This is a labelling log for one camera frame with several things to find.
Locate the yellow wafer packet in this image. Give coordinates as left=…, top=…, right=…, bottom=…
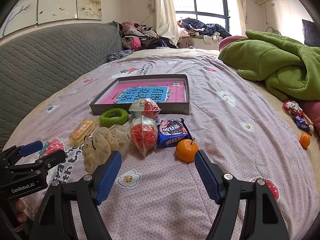
left=69, top=118, right=98, bottom=146

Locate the dark floral cloth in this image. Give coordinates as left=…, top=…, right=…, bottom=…
left=107, top=50, right=132, bottom=63

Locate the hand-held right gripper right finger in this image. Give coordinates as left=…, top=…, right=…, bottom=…
left=194, top=150, right=290, bottom=240

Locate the pink cloth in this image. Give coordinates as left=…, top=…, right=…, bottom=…
left=300, top=100, right=320, bottom=133

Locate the person's left hand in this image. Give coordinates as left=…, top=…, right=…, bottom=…
left=15, top=201, right=28, bottom=223

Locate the black television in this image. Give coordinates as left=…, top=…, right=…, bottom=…
left=302, top=19, right=320, bottom=48

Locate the bag of red rubber bands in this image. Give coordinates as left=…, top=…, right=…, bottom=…
left=129, top=115, right=158, bottom=157
left=128, top=98, right=161, bottom=120

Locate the blue candy packet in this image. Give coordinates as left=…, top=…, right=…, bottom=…
left=292, top=114, right=314, bottom=133

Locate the green hair scrunchie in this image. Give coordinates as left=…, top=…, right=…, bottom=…
left=99, top=108, right=129, bottom=127

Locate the beige hair scrunchie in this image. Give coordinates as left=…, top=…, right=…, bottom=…
left=82, top=125, right=131, bottom=174

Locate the pink pillow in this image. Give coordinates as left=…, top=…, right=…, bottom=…
left=218, top=35, right=247, bottom=52

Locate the pile of dark clothes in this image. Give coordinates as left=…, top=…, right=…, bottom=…
left=177, top=17, right=233, bottom=42

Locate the grey cardboard box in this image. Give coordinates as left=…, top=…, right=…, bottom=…
left=89, top=74, right=191, bottom=116

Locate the cream curtain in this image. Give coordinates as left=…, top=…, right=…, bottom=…
left=226, top=0, right=247, bottom=37
left=153, top=0, right=180, bottom=48

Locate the green blanket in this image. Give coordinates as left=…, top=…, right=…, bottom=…
left=218, top=29, right=320, bottom=102

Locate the grey quilted headboard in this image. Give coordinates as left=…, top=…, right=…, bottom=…
left=0, top=21, right=123, bottom=150

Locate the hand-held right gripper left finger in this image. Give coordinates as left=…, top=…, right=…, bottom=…
left=29, top=151, right=122, bottom=240

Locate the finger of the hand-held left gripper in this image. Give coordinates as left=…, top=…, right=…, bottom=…
left=7, top=150, right=66, bottom=174
left=0, top=141, right=43, bottom=167

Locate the blue cookie packet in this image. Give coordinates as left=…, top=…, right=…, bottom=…
left=155, top=118, right=192, bottom=149

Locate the pink printed bedsheet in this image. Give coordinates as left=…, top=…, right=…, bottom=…
left=2, top=47, right=320, bottom=240

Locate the tangerine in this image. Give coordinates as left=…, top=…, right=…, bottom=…
left=299, top=133, right=310, bottom=148
left=175, top=138, right=198, bottom=162

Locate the floral wall painting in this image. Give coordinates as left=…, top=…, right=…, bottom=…
left=0, top=0, right=103, bottom=38

